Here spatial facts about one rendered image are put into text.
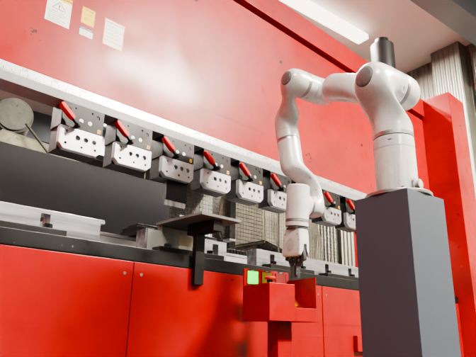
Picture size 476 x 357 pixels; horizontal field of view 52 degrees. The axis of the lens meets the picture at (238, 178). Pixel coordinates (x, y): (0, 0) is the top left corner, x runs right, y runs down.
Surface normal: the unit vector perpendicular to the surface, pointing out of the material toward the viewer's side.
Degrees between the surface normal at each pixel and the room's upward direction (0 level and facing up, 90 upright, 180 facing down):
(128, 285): 90
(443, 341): 90
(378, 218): 90
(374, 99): 127
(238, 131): 90
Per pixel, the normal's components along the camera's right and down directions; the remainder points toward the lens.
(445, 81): -0.79, -0.20
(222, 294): 0.69, -0.21
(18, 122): 0.52, -0.25
